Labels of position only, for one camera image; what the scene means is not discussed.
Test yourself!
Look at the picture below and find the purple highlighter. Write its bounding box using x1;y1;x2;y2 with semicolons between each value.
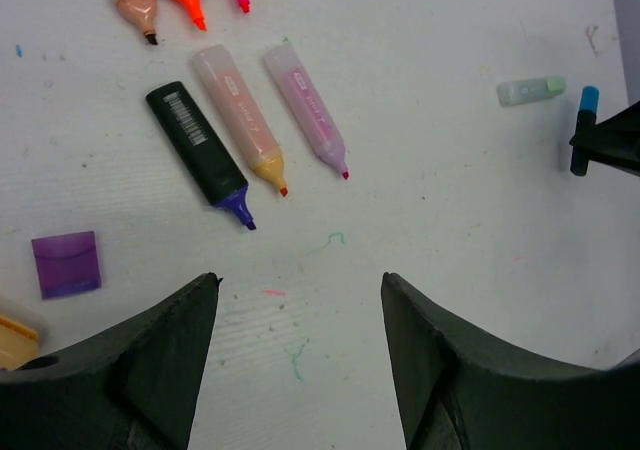
146;81;256;231

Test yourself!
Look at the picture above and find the pastel pink highlighter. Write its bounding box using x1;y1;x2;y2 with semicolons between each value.
263;42;349;180

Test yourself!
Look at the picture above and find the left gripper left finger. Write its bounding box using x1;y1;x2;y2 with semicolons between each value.
1;273;220;449

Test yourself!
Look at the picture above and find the pastel yellow highlighter cap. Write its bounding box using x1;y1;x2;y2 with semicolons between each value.
0;316;40;371

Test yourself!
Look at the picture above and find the purple highlighter cap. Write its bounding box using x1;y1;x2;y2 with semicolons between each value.
31;231;102;300

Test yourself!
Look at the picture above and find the black blue highlighter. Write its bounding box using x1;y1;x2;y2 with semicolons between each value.
570;86;599;177

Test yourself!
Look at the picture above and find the pastel green highlighter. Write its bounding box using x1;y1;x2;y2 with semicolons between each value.
496;76;566;107

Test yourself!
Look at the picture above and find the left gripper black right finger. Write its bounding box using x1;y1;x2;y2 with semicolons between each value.
381;273;639;449

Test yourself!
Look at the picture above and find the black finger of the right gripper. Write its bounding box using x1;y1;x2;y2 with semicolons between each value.
576;103;639;176

